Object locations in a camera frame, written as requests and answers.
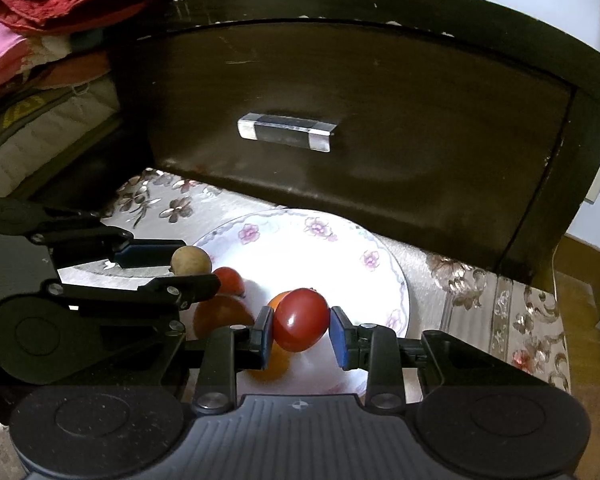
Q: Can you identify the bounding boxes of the oval red cherry tomato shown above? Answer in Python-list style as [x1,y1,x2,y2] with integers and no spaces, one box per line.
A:
[271,287,331,353]

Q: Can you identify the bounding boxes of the beige floral tablecloth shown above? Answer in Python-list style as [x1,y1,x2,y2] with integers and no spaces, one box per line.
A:
[55,167,573,396]

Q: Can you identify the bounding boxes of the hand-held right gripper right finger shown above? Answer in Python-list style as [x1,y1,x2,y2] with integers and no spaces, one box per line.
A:
[329,305,486,410]

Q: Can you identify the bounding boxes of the dark wooden nightstand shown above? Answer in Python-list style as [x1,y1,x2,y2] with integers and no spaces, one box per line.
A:
[102,0,600,286]

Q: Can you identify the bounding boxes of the white floral plate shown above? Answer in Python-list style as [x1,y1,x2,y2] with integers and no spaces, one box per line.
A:
[192,208,411,396]

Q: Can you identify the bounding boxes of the cardboard box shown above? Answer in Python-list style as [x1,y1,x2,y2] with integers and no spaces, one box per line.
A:
[555,235,600,411]

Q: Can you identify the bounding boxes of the large orange cherry tomato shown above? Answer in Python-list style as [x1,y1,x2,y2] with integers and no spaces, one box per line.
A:
[246,290,301,384]

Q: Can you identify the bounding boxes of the clear drawer handle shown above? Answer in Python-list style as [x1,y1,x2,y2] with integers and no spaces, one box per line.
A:
[237,112,333,153]

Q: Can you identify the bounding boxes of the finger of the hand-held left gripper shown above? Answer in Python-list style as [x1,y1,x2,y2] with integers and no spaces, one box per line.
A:
[27,204,188,271]
[40,272,223,341]

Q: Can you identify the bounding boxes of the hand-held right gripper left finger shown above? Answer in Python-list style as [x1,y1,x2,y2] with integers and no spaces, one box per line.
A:
[194,306,276,414]

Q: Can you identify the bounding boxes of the large dark red tomato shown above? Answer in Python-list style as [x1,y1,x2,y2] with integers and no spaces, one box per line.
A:
[192,294,257,348]

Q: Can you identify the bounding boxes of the tan longan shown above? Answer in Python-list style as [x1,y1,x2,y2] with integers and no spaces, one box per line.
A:
[170,245,213,277]

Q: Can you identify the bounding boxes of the red cherry tomato with stem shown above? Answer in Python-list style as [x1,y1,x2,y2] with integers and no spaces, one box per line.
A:
[211,267,246,297]

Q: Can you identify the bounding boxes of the dark wooden drawer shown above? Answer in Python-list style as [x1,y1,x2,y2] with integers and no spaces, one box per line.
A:
[130,20,578,271]

